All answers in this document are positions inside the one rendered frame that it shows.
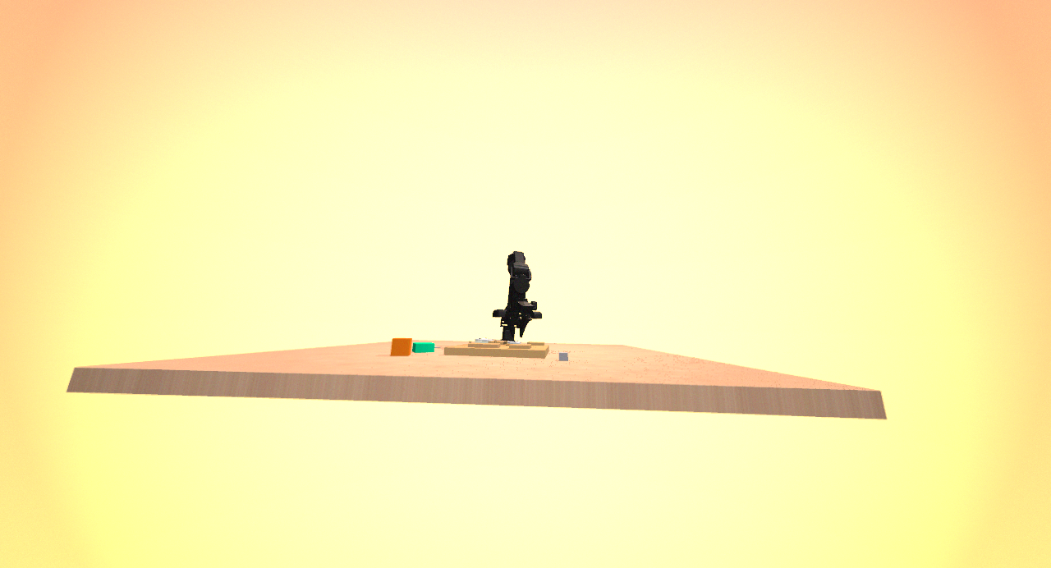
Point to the orange block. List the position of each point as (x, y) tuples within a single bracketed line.
[(401, 346)]

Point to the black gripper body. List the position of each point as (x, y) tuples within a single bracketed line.
[(497, 313)]

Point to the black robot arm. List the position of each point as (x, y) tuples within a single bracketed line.
[(520, 276)]

